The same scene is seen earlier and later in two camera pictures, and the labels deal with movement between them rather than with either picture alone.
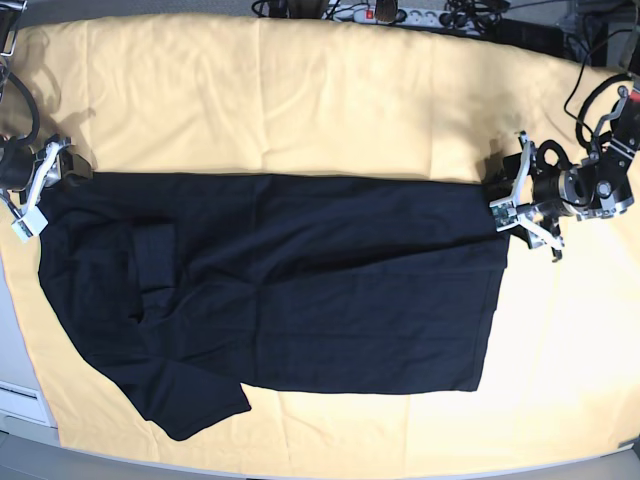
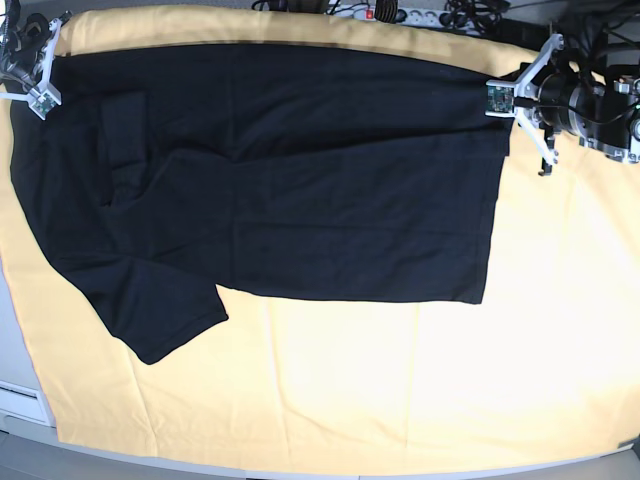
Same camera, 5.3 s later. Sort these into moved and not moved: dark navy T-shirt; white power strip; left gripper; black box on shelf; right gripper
Moved: left gripper; dark navy T-shirt; right gripper
Not moved: black box on shelf; white power strip
